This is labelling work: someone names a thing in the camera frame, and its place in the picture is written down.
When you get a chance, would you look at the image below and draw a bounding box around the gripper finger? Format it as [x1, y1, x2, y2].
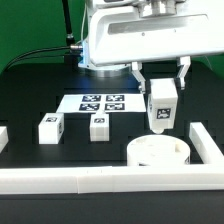
[177, 56, 191, 90]
[131, 62, 146, 93]

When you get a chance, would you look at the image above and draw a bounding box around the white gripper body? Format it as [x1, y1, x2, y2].
[87, 0, 224, 66]

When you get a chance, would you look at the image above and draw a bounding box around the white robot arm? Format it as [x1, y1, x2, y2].
[82, 0, 224, 90]

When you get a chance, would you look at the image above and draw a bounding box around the black vertical pole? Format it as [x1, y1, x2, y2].
[62, 0, 75, 47]

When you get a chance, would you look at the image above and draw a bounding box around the white marker sheet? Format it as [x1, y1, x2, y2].
[57, 94, 146, 113]

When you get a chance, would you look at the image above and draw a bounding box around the black cable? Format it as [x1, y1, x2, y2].
[3, 45, 84, 72]

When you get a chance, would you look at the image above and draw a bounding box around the white U-shaped fence wall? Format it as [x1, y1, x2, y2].
[0, 122, 224, 195]

